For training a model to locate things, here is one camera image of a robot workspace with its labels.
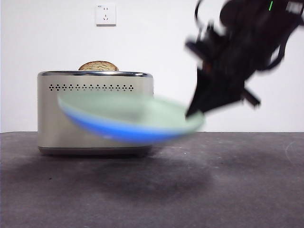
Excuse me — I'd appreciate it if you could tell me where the pale green round plate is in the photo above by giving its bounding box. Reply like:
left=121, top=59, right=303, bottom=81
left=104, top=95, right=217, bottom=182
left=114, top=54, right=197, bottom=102
left=57, top=93, right=205, bottom=144

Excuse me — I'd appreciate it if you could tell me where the small dark-crusted bread slice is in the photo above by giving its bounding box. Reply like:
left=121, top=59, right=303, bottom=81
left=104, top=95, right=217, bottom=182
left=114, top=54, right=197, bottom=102
left=77, top=61, right=119, bottom=71

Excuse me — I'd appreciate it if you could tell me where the cream toaster with chrome top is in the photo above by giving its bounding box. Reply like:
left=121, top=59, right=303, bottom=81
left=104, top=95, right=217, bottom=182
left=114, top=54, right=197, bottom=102
left=37, top=70, right=155, bottom=156

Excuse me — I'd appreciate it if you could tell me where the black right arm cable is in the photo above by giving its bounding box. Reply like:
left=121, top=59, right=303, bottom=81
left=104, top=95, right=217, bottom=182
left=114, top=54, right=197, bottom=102
left=257, top=20, right=304, bottom=73

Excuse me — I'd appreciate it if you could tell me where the white wall power socket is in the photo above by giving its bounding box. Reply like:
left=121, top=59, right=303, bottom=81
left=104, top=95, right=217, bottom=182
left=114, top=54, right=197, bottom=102
left=95, top=4, right=117, bottom=27

